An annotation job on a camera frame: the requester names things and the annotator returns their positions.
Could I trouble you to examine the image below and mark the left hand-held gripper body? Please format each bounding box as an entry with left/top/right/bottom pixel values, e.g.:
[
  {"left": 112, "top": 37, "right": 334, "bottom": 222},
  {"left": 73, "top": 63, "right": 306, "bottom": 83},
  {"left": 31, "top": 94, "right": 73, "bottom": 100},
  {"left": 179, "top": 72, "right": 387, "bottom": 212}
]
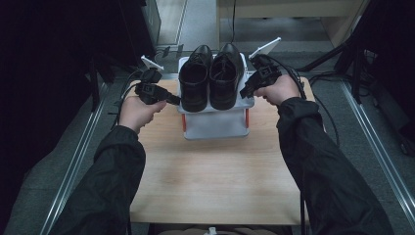
[{"left": 134, "top": 54, "right": 168, "bottom": 106}]

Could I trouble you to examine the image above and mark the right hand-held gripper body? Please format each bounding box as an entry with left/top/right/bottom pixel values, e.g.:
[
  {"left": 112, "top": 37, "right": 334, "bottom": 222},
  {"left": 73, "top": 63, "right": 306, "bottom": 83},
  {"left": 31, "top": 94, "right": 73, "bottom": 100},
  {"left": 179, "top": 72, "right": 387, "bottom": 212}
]
[{"left": 248, "top": 36, "right": 283, "bottom": 91}]

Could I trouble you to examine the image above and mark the black leather shoe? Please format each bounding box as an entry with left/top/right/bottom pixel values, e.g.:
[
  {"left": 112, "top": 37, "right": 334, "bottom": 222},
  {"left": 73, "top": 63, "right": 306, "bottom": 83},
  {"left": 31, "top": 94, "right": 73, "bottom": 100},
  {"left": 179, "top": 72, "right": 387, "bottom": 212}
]
[
  {"left": 208, "top": 42, "right": 246, "bottom": 112},
  {"left": 178, "top": 44, "right": 213, "bottom": 114}
]

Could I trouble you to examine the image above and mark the white two-tier shoe rack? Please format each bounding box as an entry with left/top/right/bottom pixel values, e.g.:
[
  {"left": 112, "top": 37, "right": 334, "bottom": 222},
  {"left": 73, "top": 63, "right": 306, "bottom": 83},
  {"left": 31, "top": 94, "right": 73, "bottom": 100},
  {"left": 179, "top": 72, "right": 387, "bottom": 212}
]
[{"left": 175, "top": 52, "right": 256, "bottom": 141}]

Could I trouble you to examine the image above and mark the person's right hand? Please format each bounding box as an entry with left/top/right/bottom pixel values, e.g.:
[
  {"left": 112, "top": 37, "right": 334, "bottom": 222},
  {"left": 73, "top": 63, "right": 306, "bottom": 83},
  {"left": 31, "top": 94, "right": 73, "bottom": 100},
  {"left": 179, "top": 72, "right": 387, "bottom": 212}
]
[{"left": 254, "top": 73, "right": 301, "bottom": 107}]

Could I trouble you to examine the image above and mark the person's left hand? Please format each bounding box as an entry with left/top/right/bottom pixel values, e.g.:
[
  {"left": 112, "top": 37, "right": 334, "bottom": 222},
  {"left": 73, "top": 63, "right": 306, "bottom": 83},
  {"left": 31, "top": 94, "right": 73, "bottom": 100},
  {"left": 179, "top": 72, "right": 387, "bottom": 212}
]
[{"left": 117, "top": 94, "right": 167, "bottom": 134}]

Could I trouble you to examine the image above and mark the dark cabinet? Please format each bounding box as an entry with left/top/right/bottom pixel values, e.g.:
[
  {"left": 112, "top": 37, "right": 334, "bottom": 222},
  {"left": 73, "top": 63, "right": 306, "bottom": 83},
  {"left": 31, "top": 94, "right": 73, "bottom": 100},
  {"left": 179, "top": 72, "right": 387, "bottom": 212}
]
[{"left": 118, "top": 0, "right": 162, "bottom": 68}]

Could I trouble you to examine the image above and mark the light wooden furniture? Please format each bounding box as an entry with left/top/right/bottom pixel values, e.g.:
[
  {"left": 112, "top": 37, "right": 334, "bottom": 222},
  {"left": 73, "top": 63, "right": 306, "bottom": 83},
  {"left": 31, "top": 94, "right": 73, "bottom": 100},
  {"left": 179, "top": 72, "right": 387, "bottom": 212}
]
[{"left": 215, "top": 0, "right": 371, "bottom": 50}]

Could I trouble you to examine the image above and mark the black tripod stand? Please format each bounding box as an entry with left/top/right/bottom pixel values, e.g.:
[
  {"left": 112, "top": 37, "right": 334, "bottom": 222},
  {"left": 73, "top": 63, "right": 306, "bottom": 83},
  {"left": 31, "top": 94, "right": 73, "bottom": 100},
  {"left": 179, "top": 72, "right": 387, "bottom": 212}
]
[{"left": 294, "top": 28, "right": 376, "bottom": 106}]

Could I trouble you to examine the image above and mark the left hand-held gripper cable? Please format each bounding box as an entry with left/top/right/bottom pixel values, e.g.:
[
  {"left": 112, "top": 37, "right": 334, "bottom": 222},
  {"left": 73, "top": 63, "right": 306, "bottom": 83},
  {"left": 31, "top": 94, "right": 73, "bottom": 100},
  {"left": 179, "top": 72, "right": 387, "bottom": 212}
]
[{"left": 109, "top": 68, "right": 146, "bottom": 130}]

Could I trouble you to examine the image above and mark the hand-held gripper cable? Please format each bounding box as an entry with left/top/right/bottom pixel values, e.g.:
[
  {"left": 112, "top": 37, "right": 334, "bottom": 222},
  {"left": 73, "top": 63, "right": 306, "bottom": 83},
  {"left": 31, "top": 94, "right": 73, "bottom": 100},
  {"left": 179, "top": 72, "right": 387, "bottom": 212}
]
[
  {"left": 109, "top": 68, "right": 146, "bottom": 130},
  {"left": 267, "top": 54, "right": 308, "bottom": 101}
]

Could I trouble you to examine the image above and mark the right hand-held gripper cable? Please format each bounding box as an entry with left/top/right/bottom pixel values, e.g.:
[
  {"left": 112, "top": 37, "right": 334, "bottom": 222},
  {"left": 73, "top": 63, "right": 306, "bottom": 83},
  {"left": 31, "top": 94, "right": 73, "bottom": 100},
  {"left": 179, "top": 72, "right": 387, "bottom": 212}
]
[{"left": 267, "top": 54, "right": 308, "bottom": 101}]

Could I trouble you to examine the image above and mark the black hanging cable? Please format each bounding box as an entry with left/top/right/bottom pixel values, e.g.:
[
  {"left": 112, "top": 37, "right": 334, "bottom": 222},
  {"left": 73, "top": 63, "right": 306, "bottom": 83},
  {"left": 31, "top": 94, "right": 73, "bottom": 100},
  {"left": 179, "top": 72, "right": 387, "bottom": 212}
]
[{"left": 218, "top": 0, "right": 238, "bottom": 47}]

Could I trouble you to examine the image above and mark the black floor cable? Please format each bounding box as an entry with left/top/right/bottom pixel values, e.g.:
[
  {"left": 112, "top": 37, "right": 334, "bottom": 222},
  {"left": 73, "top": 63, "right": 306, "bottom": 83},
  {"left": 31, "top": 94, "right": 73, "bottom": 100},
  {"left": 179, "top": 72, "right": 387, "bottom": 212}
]
[{"left": 307, "top": 71, "right": 342, "bottom": 148}]

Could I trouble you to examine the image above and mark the metal floor rail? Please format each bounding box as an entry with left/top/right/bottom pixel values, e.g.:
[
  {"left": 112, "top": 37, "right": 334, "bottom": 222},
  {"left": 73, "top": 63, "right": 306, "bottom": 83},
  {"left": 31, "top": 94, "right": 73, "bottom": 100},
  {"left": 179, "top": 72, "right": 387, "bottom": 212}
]
[
  {"left": 341, "top": 81, "right": 415, "bottom": 221},
  {"left": 38, "top": 82, "right": 111, "bottom": 235}
]

